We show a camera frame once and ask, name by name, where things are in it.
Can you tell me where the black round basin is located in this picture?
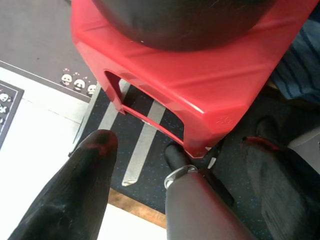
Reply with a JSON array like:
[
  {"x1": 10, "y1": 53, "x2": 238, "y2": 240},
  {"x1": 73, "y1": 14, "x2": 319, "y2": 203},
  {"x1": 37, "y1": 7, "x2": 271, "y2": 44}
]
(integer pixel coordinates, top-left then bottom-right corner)
[{"x1": 91, "y1": 0, "x2": 275, "y2": 53}]

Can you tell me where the blue striped cloth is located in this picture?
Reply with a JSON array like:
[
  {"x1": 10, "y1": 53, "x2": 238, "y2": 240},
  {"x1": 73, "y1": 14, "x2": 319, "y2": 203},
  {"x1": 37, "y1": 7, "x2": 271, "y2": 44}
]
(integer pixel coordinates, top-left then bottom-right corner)
[{"x1": 269, "y1": 9, "x2": 320, "y2": 101}]

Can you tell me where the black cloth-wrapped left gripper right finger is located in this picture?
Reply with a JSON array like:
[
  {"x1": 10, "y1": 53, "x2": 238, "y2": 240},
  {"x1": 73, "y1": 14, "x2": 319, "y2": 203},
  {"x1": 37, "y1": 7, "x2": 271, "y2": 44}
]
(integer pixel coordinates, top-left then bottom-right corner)
[{"x1": 241, "y1": 136, "x2": 320, "y2": 240}]

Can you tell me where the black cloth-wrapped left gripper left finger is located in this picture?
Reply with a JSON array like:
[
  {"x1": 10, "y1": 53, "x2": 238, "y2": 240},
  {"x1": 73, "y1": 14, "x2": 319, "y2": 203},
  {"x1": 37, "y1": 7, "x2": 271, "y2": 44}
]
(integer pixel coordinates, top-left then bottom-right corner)
[{"x1": 7, "y1": 129, "x2": 119, "y2": 240}]

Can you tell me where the silver robot leg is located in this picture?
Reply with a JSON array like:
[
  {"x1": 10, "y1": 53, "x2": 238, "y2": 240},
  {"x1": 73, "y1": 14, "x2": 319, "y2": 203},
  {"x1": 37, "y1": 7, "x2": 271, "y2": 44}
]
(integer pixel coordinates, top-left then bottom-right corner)
[{"x1": 163, "y1": 164, "x2": 257, "y2": 240}]

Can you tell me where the black robot foot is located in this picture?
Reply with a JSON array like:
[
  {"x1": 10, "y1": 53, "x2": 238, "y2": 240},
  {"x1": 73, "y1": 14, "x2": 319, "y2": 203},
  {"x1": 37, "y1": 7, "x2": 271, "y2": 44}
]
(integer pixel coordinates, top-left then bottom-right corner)
[{"x1": 164, "y1": 144, "x2": 198, "y2": 176}]

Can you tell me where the grey panda print mat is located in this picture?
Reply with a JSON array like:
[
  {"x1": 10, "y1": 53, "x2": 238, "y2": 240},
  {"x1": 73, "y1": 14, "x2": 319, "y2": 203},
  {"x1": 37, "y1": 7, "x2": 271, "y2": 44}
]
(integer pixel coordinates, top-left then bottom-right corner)
[
  {"x1": 0, "y1": 0, "x2": 99, "y2": 103},
  {"x1": 0, "y1": 79, "x2": 25, "y2": 151}
]

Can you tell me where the red plastic stool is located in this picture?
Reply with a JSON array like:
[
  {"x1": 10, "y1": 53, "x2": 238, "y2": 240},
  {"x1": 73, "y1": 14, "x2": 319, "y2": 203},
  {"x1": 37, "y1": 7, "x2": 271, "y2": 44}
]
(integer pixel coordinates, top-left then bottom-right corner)
[{"x1": 71, "y1": 0, "x2": 320, "y2": 160}]

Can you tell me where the dark mat with grey stripes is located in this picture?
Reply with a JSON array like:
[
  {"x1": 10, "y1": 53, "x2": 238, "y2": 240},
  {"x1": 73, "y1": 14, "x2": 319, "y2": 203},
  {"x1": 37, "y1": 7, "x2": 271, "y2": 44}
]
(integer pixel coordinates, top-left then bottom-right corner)
[{"x1": 73, "y1": 79, "x2": 320, "y2": 240}]

